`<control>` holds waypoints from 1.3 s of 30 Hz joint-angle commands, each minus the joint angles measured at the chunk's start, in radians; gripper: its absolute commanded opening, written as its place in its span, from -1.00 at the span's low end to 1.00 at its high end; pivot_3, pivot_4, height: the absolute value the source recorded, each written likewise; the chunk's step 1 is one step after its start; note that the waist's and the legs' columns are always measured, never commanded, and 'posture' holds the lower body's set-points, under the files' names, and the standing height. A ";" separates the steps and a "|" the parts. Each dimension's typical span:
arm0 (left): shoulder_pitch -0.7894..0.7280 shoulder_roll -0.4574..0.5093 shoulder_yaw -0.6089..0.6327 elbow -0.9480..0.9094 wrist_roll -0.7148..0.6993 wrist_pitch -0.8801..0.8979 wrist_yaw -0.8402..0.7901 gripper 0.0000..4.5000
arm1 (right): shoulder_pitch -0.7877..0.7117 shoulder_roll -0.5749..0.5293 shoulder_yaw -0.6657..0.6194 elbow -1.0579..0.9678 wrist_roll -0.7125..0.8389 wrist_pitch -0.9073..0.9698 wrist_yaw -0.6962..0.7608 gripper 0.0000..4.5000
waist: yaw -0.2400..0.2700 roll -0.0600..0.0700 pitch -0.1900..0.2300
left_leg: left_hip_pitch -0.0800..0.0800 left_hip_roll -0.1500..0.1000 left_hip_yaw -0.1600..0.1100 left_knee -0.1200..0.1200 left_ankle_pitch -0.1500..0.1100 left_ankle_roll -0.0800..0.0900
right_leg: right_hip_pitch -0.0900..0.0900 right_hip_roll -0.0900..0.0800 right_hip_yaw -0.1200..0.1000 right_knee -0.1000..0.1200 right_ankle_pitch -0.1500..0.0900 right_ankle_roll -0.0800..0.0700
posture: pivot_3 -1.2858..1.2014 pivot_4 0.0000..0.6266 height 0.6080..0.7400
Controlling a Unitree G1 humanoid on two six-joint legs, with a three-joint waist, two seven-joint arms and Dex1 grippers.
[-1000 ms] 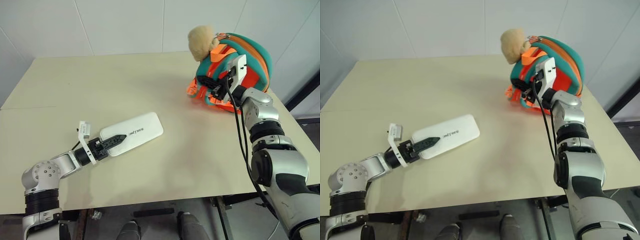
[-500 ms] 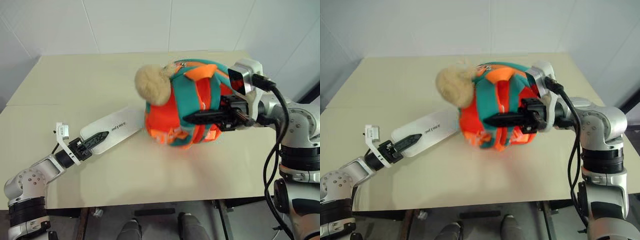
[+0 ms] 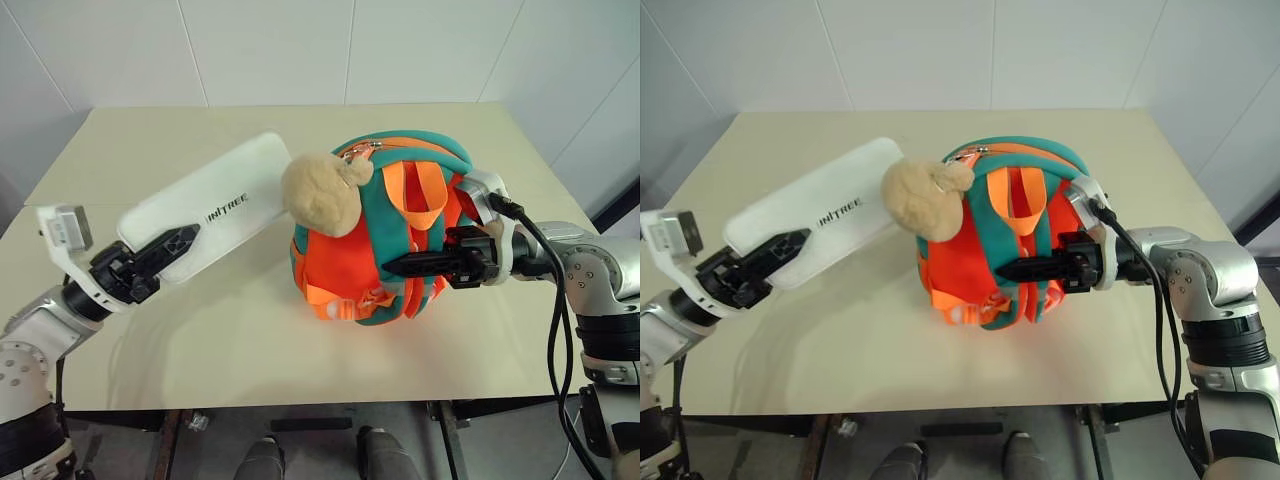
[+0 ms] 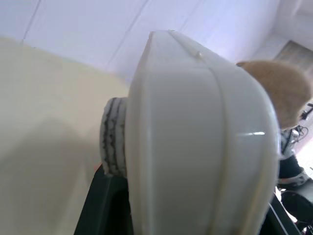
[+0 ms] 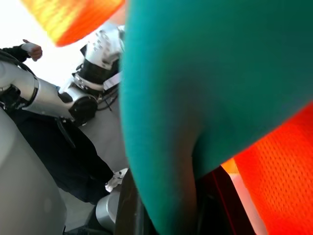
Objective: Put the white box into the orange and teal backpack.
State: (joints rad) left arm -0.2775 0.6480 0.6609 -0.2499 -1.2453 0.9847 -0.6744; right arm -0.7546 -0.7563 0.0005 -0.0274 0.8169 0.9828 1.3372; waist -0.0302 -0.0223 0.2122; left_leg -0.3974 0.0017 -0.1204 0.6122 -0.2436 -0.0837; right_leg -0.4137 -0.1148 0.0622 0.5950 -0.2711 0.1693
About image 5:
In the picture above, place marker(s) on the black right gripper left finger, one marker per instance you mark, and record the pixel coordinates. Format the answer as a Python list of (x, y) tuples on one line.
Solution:
[(129, 210)]

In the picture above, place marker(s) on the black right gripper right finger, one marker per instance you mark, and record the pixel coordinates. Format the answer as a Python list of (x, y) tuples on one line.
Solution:
[(217, 205)]

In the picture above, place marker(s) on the person's bare hand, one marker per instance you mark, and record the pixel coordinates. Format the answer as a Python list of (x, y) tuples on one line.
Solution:
[(34, 51)]

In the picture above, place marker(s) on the silver cylindrical robot part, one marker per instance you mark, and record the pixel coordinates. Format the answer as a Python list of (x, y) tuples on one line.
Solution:
[(107, 210)]

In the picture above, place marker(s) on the white sneaker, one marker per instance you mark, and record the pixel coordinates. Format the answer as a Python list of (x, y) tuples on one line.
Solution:
[(117, 180)]

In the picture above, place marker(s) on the person's dark trouser leg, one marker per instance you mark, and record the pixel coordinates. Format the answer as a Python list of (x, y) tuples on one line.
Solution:
[(66, 156)]

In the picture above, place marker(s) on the silver robot torso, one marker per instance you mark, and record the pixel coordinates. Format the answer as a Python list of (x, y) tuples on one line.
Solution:
[(27, 181)]

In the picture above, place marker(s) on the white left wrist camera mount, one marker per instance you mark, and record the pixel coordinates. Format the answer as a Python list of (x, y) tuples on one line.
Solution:
[(105, 46)]

